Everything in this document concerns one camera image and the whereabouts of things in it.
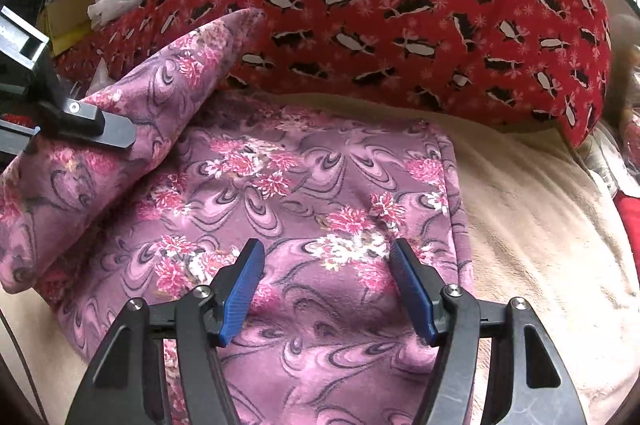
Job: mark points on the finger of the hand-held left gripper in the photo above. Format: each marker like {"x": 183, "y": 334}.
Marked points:
{"x": 107, "y": 130}

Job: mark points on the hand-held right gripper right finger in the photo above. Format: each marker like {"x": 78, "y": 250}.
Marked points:
{"x": 412, "y": 290}

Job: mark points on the red penguin print pillow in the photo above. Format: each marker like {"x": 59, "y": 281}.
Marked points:
{"x": 400, "y": 30}

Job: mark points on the beige blanket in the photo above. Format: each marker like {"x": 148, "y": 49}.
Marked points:
{"x": 540, "y": 235}

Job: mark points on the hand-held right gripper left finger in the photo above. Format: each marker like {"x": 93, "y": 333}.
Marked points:
{"x": 245, "y": 290}

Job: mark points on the red soft item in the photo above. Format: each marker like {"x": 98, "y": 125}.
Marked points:
{"x": 629, "y": 220}

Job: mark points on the white plastic bag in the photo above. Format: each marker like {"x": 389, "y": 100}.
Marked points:
{"x": 115, "y": 2}

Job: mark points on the cardboard box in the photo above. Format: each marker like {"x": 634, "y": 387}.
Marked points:
{"x": 70, "y": 22}

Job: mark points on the purple floral garment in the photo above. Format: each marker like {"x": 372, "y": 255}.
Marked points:
{"x": 280, "y": 185}

